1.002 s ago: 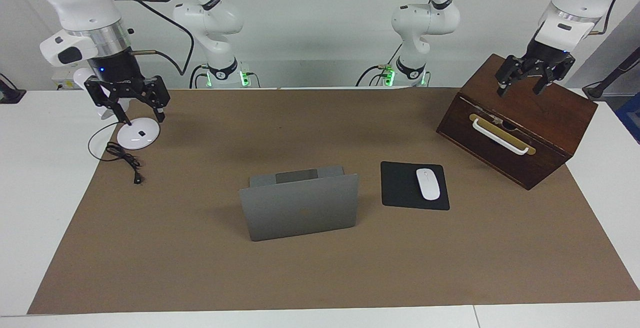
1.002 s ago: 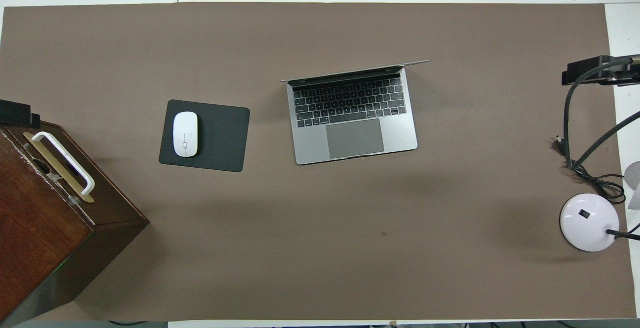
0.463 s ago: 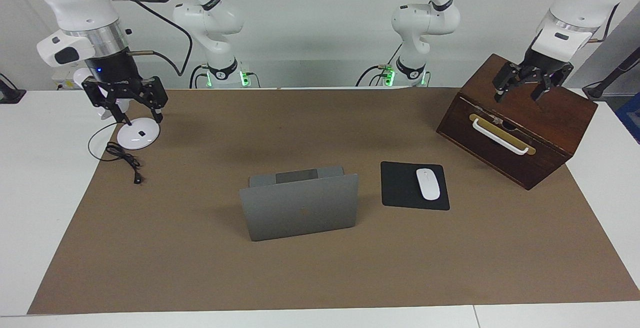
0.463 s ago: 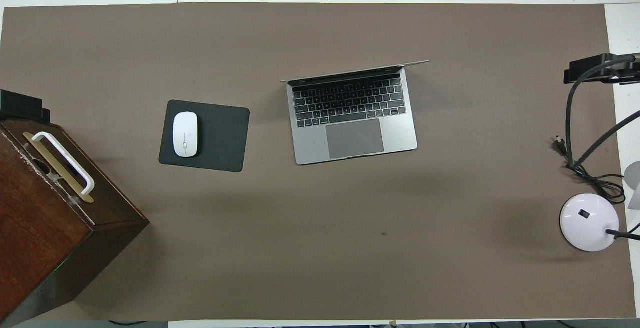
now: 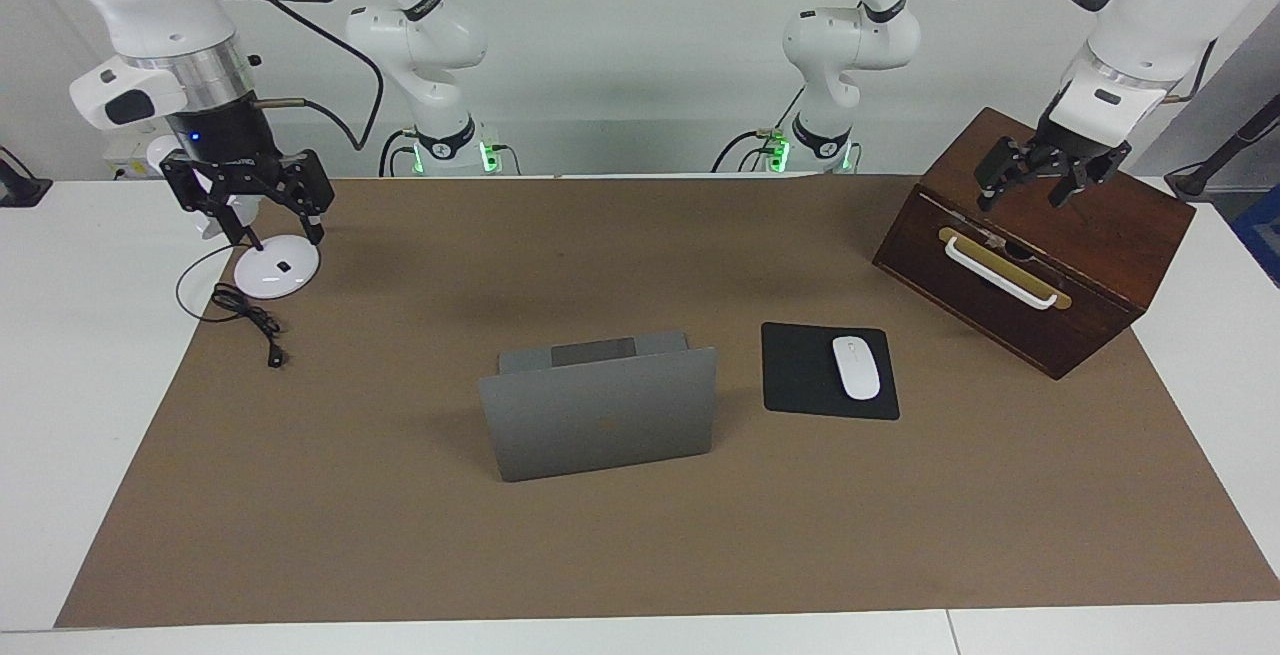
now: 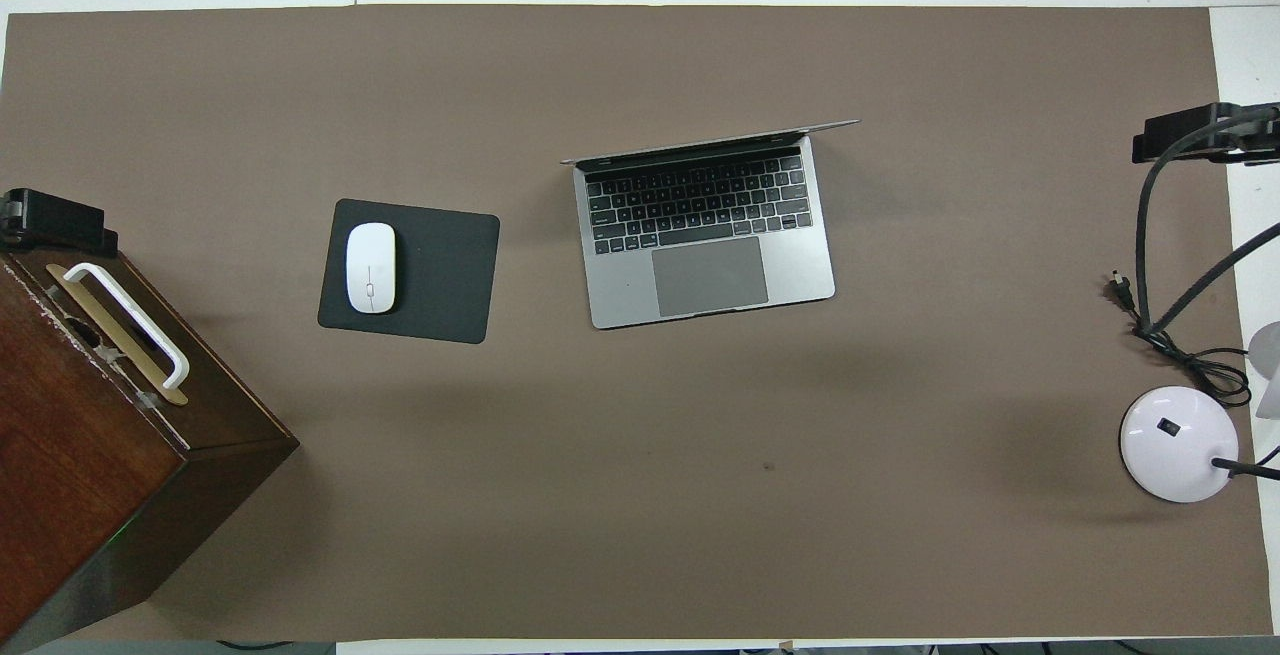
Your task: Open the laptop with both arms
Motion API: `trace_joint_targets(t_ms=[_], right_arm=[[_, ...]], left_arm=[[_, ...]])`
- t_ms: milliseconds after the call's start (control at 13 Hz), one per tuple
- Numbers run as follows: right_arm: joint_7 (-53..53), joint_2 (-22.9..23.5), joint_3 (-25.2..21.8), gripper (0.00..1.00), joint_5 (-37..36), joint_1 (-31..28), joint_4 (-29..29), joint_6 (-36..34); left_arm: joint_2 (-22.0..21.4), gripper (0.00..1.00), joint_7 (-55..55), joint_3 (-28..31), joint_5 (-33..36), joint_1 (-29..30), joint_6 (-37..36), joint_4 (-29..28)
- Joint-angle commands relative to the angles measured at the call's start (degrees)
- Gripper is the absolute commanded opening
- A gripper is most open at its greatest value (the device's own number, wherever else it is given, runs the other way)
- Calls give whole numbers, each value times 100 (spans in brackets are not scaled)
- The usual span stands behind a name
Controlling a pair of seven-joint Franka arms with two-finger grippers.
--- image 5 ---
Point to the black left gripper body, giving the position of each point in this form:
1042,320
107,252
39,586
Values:
1075,147

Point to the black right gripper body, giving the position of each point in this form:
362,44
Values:
220,145

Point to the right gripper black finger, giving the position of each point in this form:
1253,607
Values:
195,190
310,185

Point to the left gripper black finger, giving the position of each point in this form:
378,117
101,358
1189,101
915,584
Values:
1003,167
1092,171

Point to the silver grey laptop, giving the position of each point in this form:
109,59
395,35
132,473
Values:
600,435

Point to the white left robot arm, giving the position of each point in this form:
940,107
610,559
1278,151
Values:
1170,5

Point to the dark brown wooden box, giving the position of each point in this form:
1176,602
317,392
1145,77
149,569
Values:
1090,235

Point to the white desk lamp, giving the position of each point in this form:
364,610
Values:
270,275

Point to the black tripod leg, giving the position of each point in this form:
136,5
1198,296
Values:
1215,163

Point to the black stand foot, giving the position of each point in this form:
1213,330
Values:
20,190

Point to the blue crate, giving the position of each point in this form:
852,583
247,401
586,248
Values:
1262,235

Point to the white computer mouse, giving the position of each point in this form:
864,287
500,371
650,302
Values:
856,370

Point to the black mouse pad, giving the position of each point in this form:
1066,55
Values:
795,375

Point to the brown table mat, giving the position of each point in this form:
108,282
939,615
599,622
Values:
400,555

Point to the white wall socket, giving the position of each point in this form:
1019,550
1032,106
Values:
125,157

